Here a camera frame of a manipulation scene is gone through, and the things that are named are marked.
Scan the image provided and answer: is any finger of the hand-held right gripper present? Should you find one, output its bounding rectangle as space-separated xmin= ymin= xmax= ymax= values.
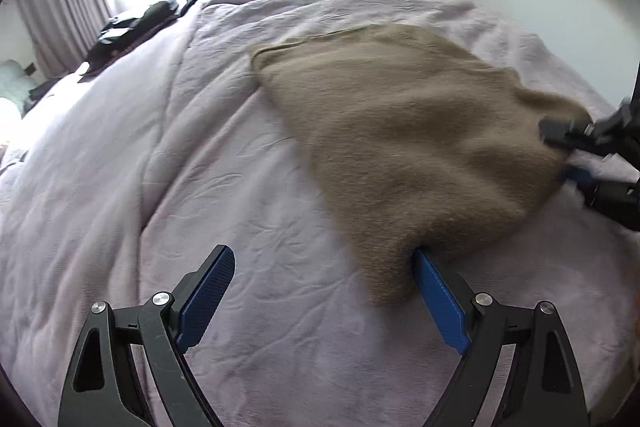
xmin=540 ymin=97 xmax=640 ymax=158
xmin=562 ymin=164 xmax=640 ymax=230

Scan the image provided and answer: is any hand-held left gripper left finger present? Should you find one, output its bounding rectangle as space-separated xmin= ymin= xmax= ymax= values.
xmin=58 ymin=244 xmax=236 ymax=427

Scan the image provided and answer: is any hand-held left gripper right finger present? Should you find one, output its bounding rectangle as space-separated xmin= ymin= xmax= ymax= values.
xmin=411 ymin=247 xmax=590 ymax=427

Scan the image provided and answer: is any brown knit sweater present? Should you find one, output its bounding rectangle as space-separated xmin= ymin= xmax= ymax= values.
xmin=250 ymin=24 xmax=592 ymax=308

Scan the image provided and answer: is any lavender quilted bed cover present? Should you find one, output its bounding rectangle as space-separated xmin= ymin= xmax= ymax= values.
xmin=142 ymin=0 xmax=640 ymax=427

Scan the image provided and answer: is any pale lavender fleece blanket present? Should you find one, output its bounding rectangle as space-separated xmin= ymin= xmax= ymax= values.
xmin=0 ymin=0 xmax=207 ymax=427

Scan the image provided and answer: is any black item beside bed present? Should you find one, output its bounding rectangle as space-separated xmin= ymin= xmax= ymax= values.
xmin=29 ymin=76 xmax=67 ymax=102

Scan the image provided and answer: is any white round pillow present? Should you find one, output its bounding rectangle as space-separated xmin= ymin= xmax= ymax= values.
xmin=0 ymin=98 xmax=25 ymax=144

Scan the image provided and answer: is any black striped garment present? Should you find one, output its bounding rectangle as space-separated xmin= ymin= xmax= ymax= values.
xmin=87 ymin=0 xmax=180 ymax=74

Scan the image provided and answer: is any pale quilted headboard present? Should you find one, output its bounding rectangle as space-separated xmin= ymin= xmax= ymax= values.
xmin=0 ymin=59 xmax=39 ymax=118

